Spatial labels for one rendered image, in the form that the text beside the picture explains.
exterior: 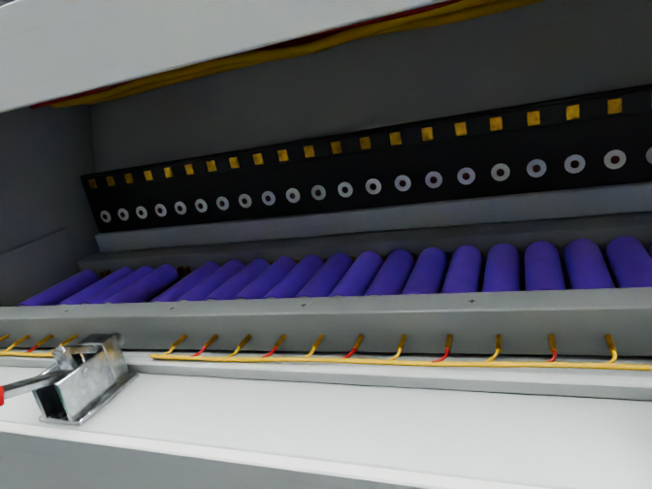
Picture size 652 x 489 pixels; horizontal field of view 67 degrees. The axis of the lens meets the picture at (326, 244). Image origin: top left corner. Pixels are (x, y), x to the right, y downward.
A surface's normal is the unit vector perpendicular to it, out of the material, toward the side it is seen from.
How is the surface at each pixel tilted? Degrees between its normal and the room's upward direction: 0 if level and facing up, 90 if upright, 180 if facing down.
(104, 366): 90
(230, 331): 110
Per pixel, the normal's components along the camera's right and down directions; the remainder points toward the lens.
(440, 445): -0.19, -0.93
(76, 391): 0.92, -0.06
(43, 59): -0.35, 0.35
